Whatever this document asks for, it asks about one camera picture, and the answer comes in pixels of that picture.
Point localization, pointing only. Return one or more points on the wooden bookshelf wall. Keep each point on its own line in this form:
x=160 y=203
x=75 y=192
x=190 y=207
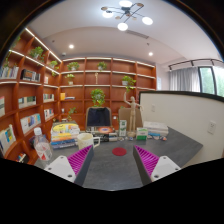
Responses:
x=37 y=89

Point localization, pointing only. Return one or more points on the stack of colourful books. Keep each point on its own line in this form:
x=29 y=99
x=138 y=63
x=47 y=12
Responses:
x=64 y=134

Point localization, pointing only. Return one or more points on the clear plastic water bottle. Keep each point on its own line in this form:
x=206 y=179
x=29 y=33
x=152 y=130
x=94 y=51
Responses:
x=42 y=145

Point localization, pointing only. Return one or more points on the wooden artist mannequin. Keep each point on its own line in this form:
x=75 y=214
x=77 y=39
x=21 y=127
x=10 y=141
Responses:
x=132 y=121

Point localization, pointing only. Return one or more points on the white ceramic mug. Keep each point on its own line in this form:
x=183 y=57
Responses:
x=87 y=139

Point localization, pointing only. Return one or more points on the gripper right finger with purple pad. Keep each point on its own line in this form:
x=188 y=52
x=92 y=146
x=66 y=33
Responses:
x=152 y=167

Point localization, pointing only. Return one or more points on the black office chair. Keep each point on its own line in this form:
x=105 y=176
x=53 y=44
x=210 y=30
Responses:
x=98 y=117

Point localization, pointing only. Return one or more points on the white wall socket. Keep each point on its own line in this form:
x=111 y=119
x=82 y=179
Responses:
x=211 y=127

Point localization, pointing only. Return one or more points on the grey window curtain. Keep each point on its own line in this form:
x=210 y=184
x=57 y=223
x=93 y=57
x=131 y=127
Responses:
x=186 y=79

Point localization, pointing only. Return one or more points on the brown cardboard box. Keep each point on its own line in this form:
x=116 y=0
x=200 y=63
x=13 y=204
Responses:
x=124 y=114

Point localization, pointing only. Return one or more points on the green and white small box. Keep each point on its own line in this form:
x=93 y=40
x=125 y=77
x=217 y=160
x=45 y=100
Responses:
x=141 y=133

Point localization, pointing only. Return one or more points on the ceiling lamp with round bulbs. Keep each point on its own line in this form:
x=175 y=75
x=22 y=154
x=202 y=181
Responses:
x=125 y=11

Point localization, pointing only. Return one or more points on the book with orange disc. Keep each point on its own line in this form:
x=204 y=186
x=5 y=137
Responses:
x=106 y=130

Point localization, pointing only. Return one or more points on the red round coaster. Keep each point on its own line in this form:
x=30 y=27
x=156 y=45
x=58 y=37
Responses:
x=119 y=151

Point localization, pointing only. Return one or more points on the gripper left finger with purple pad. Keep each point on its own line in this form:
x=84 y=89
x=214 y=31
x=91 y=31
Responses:
x=74 y=167

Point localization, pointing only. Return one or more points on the hanging green potted plant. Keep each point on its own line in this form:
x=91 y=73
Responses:
x=98 y=97

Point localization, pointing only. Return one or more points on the green and white carton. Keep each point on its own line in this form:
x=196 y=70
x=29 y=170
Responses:
x=122 y=128

